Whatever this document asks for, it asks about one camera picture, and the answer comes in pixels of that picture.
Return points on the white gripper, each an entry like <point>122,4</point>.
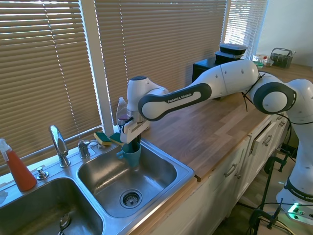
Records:
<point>132,131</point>

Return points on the teal ceramic mug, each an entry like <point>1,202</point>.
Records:
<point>132,157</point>

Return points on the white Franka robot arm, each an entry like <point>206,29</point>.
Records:
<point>232,78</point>

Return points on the stainless steel double sink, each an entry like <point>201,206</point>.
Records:
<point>127,178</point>

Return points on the metal sink drain strainer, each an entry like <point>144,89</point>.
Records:
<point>130,198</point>

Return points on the yellow green sponge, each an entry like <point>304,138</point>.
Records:
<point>115,139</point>
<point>102,138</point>

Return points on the clear Dawn dish soap bottle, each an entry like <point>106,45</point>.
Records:
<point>121,107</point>

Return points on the chrome side sprayer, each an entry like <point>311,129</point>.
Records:
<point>84,148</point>

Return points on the chrome kitchen faucet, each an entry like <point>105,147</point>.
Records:
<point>58,144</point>

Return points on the white kitchen cabinets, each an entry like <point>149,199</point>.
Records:
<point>220,191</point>

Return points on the small chrome knob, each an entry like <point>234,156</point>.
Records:
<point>42,173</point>

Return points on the black microwave oven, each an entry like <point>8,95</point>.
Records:
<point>203,67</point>

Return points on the metal spoon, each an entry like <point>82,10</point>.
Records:
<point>64,221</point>

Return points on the wide tan window blind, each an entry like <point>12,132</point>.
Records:
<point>44,73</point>

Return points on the orange spray bottle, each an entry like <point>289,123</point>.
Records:
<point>20,171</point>

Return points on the black clamp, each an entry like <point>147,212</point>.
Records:
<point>277,161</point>
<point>266,215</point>

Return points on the clear container green lid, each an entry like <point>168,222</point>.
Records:
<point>260,58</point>

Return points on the narrow pale window blind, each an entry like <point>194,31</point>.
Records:
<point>244,24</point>

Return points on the dark cutlery caddy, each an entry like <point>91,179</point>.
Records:
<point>281,58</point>

